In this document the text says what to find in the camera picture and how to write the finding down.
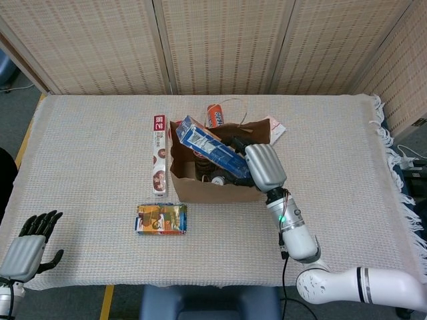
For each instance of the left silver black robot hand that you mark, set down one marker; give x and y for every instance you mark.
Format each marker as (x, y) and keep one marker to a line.
(20, 258)

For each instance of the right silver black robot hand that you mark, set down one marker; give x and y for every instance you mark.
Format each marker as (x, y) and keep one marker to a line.
(265, 166)

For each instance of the clear plastic water bottle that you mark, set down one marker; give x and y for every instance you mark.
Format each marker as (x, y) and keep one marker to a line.
(218, 180)

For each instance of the orange cookie box blue sides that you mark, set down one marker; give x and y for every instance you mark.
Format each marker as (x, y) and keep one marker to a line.
(210, 146)

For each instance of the green chip can red lid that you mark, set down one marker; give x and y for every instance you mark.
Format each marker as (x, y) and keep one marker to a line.
(201, 163)

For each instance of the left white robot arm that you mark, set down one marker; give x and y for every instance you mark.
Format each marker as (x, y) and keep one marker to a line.
(6, 296)

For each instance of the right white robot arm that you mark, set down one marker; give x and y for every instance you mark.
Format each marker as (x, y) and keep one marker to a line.
(300, 240)

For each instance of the brown paper bag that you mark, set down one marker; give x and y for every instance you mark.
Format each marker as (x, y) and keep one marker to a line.
(207, 191)

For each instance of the white pink paper packet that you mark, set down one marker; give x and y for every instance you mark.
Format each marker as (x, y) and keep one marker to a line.
(278, 130)

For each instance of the orange drink can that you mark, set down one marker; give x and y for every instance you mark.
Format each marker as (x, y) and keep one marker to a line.
(217, 116)

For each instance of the black rounded object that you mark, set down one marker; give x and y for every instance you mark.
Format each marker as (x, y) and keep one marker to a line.
(6, 180)

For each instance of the long white cookie-print box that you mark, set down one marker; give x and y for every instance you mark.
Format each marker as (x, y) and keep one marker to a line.
(160, 156)

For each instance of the white woven tablecloth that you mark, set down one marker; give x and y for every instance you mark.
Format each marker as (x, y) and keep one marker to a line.
(83, 166)

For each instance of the yellow blue flattened carton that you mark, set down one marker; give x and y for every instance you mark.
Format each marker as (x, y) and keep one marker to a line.
(160, 220)

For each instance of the beige woven folding screen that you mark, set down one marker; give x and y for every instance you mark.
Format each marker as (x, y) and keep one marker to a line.
(217, 50)

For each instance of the white power strip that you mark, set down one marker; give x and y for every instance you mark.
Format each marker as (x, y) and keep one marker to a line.
(406, 163)

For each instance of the dark blue chair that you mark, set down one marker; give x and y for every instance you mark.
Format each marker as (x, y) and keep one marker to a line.
(207, 303)

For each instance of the black box device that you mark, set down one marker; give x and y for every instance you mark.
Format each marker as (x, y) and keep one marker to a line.
(417, 180)

